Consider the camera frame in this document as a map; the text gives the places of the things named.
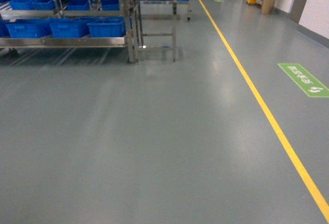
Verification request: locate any blue bin bottom right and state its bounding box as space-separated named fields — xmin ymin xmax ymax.
xmin=87 ymin=17 xmax=126 ymax=38

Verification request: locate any blue bin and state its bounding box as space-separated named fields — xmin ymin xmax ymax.
xmin=6 ymin=18 xmax=58 ymax=39
xmin=87 ymin=17 xmax=126 ymax=38
xmin=49 ymin=17 xmax=97 ymax=39

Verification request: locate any blue bin bottom middle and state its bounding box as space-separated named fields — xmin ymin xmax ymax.
xmin=49 ymin=17 xmax=97 ymax=39

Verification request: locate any blue bin bottom left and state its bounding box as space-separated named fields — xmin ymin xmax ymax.
xmin=6 ymin=18 xmax=58 ymax=39

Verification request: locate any stainless steel flow rack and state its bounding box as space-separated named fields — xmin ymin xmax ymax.
xmin=1 ymin=0 xmax=136 ymax=63

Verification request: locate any green floor sign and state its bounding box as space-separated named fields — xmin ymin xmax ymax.
xmin=278 ymin=63 xmax=328 ymax=98

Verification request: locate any steel frame side table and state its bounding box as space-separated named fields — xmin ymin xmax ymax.
xmin=129 ymin=0 xmax=177 ymax=62

